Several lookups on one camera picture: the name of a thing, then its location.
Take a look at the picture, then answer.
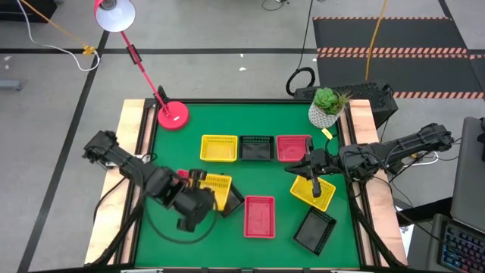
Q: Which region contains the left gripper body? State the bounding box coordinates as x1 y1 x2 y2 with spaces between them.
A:
174 168 217 234

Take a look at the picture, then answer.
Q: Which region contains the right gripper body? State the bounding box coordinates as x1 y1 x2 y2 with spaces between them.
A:
305 136 336 199

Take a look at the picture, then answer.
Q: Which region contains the yellow plastic slotted basket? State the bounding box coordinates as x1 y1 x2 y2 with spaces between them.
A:
197 173 233 212
199 134 239 163
289 174 337 212

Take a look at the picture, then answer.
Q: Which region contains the black plastic slotted basket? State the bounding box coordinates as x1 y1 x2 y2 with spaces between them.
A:
238 135 275 162
219 184 246 219
293 206 337 256

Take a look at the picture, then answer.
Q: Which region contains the green table mat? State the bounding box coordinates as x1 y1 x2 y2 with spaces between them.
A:
134 102 361 268

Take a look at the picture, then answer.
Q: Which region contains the potted succulent plant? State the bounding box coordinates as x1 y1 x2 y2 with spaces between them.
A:
308 86 352 130

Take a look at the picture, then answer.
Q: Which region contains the wooden side board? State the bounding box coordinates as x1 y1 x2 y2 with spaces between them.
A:
83 99 157 265
347 99 409 266

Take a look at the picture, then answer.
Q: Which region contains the black perforated computer case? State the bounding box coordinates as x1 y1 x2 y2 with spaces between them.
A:
293 82 399 129

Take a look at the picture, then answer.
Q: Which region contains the red desk lamp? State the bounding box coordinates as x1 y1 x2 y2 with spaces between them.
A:
93 0 190 132

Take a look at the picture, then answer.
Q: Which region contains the black floor mat striped edge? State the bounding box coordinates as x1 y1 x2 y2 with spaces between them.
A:
312 15 471 54
316 52 485 100

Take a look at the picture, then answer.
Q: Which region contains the black backlit keyboard laptop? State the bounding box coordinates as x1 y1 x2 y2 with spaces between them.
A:
426 213 485 273

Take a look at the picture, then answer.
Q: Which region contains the grey floor object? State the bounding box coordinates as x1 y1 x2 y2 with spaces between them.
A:
0 78 24 92

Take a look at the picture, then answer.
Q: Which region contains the black floor box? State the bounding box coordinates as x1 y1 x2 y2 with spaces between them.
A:
0 0 58 24

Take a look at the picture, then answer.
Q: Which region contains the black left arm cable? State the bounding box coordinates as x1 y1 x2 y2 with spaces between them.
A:
140 196 221 244

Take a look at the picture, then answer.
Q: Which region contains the black diagonal frame strut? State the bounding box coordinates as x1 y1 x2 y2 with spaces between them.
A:
90 204 147 266
346 181 406 268

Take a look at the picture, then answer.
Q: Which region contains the black metal table frame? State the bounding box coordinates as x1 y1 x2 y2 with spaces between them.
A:
113 97 380 273

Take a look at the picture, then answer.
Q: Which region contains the black coiled floor cable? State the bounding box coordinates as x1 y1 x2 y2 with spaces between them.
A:
285 0 317 97

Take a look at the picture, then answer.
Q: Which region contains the white cable by arm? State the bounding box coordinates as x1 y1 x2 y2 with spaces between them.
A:
402 150 440 168

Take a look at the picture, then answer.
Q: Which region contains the long yellow cable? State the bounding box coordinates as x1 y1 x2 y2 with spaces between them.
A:
364 0 389 83

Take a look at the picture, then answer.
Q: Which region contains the short black cable loop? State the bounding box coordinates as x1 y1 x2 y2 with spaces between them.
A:
261 0 289 11

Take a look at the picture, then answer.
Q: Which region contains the orange cord with connector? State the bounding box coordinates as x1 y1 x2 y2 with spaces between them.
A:
19 0 96 57

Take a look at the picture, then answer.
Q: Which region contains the white floor cable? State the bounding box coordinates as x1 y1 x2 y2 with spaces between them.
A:
15 0 102 73

